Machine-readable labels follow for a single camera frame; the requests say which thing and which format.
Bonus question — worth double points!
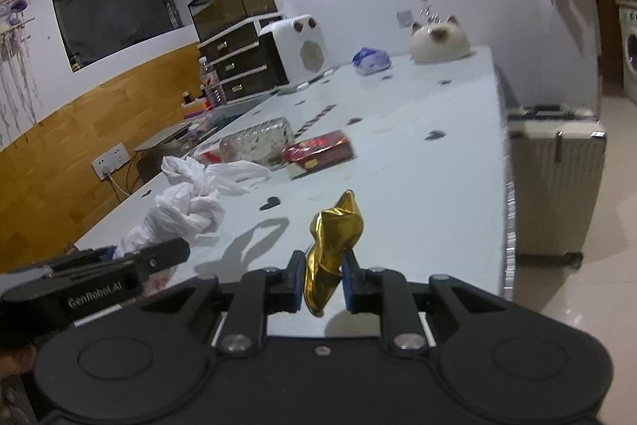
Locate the white plastic bag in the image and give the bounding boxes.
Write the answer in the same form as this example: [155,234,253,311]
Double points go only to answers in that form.
[114,157,271,258]

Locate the gold foil wrapper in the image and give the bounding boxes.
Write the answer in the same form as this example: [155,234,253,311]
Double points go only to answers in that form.
[303,190,364,317]

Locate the red cigarette box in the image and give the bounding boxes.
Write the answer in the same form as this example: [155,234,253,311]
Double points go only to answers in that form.
[282,131,355,179]

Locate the clear speckled glass jar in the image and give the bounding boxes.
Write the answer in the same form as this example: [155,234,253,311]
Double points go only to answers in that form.
[219,118,294,167]

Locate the upright water bottle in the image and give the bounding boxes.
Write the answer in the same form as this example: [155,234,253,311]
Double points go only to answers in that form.
[199,56,226,108]

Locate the blue white tissue pack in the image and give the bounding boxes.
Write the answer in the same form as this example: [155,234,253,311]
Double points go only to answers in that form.
[351,47,392,76]

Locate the cream ribbed suitcase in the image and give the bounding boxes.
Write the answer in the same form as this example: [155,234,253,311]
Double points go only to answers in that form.
[508,105,607,270]

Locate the white space heater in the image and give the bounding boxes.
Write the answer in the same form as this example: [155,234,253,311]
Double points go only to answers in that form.
[258,14,330,88]

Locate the cat-shaped white lamp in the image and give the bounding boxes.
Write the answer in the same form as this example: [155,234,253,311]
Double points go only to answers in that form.
[409,16,472,65]

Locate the glass terrarium tank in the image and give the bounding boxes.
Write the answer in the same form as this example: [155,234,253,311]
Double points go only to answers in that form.
[187,0,277,42]

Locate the white washing machine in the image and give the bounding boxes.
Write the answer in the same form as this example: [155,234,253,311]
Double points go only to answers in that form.
[616,0,637,102]

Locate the white wall power outlet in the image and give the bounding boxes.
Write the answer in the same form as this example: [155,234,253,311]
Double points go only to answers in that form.
[92,143,131,180]

